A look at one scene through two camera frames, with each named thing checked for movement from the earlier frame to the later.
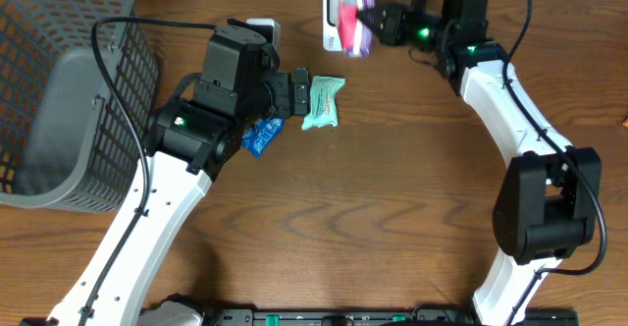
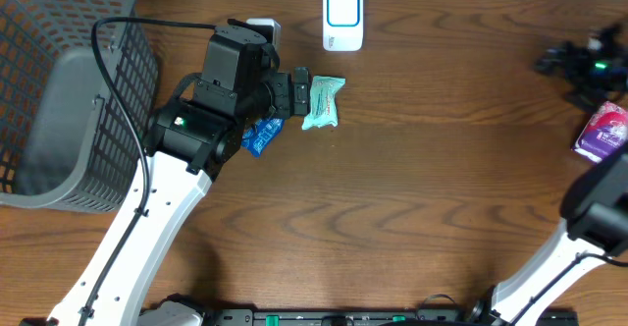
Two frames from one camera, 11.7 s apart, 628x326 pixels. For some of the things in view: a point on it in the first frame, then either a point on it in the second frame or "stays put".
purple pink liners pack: [355, 35] -> [603, 135]
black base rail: [389, 317] stays put
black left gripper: [299, 91] stays put
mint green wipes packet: [324, 111] stays put
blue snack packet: [256, 136] stays put
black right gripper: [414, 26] -> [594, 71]
